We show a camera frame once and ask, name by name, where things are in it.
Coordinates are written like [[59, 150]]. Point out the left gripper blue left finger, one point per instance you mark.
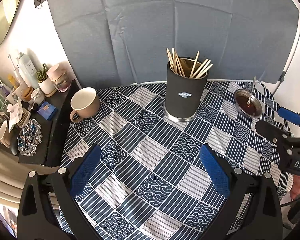
[[82, 168]]

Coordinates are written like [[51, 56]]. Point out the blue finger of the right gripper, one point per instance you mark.
[[269, 131], [289, 115]]

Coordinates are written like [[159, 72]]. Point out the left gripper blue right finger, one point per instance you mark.
[[214, 168]]

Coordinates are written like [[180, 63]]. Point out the bamboo chopstick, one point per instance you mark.
[[194, 64], [178, 62], [172, 66]]

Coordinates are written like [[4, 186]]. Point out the person's right hand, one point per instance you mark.
[[295, 190]]

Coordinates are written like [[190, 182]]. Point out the black backdrop clamp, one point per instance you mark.
[[282, 77]]

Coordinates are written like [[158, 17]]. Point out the steel sauce bowl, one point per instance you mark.
[[241, 97]]

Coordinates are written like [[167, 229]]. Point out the metal spoon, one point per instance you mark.
[[251, 92]]

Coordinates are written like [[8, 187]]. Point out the crumpled foil wrapper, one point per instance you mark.
[[29, 138]]

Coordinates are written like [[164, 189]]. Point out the blue patterned tablecloth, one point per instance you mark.
[[150, 182]]

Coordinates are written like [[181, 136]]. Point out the blue small box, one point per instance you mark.
[[47, 110]]

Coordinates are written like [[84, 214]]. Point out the beige ceramic mug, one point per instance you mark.
[[85, 104]]

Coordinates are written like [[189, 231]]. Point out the small potted plant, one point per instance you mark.
[[44, 82]]

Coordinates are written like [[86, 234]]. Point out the pink glass jar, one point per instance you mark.
[[59, 78]]

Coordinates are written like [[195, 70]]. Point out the black cylindrical utensil holder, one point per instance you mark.
[[183, 94]]

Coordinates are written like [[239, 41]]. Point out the white lotion bottle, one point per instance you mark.
[[28, 69]]

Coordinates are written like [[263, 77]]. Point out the grey-blue backdrop cloth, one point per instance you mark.
[[119, 42]]

